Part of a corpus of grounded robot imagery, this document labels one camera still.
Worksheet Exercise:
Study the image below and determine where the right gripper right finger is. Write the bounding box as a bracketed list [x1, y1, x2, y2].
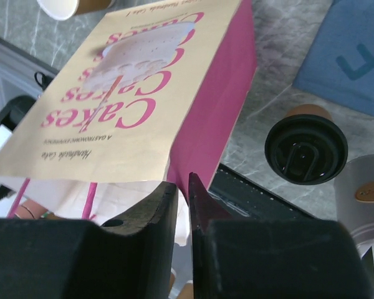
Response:
[188, 173, 373, 298]

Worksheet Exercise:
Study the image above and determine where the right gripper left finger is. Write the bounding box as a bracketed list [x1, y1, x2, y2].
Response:
[0, 182, 178, 298]

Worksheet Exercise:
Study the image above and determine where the pink cream paper gift bag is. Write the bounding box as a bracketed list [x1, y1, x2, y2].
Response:
[0, 1, 257, 246]

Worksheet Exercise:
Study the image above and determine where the brown paper coffee cup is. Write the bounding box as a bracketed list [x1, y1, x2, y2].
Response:
[285, 104, 333, 121]
[37, 0, 115, 21]

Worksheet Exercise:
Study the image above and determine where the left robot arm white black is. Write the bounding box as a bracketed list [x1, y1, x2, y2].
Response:
[0, 95, 36, 201]

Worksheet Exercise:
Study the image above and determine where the grey cylindrical straw holder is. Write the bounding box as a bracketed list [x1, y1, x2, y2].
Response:
[334, 154, 374, 245]

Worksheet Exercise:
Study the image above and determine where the blue lettered cloth placemat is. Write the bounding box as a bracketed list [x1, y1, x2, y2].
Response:
[293, 0, 374, 116]

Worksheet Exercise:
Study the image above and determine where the black mounting base rail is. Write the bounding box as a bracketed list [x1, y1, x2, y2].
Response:
[209, 164, 315, 221]

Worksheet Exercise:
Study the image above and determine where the aluminium frame rail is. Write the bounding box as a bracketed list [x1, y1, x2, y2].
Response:
[0, 38, 58, 105]

